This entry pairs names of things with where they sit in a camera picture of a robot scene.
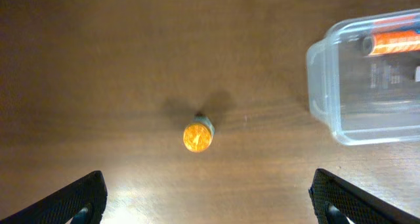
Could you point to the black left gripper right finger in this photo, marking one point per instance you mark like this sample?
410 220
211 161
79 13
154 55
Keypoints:
335 200

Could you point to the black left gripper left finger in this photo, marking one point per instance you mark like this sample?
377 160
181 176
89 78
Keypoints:
82 201

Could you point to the clear plastic container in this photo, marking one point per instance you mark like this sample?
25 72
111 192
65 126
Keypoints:
365 99

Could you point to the gold lid balm jar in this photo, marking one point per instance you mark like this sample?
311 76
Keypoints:
198 135

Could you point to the orange vitamin tablet tube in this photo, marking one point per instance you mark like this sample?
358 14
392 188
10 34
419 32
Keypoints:
390 43

